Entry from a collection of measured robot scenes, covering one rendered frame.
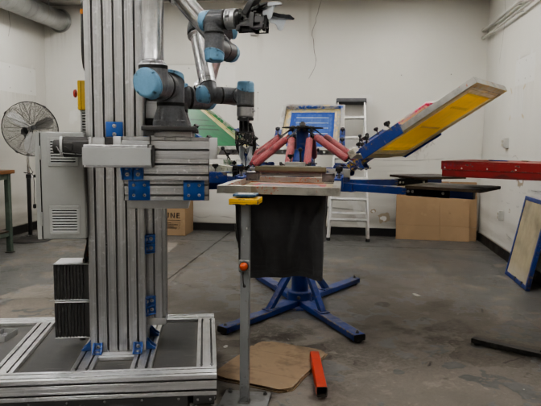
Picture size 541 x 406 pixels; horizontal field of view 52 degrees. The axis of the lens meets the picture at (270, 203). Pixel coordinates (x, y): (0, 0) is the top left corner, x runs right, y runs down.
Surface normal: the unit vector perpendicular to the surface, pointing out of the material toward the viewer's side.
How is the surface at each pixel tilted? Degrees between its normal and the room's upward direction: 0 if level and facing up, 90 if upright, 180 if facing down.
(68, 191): 90
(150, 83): 97
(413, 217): 78
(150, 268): 90
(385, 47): 90
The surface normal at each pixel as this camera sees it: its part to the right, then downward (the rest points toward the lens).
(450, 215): -0.13, -0.11
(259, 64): -0.14, 0.11
